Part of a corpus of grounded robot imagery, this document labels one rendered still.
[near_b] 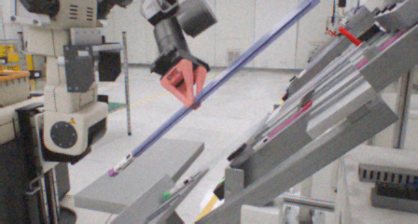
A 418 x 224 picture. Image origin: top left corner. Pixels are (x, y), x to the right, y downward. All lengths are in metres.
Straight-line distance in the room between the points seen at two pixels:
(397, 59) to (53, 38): 1.04
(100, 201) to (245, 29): 9.03
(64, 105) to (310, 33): 8.70
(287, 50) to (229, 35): 1.76
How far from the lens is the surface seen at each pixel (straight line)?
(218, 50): 10.07
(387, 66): 0.77
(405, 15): 0.81
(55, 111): 1.27
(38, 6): 1.10
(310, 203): 1.65
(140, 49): 11.21
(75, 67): 1.18
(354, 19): 2.25
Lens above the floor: 1.08
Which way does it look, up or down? 13 degrees down
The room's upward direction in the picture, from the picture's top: straight up
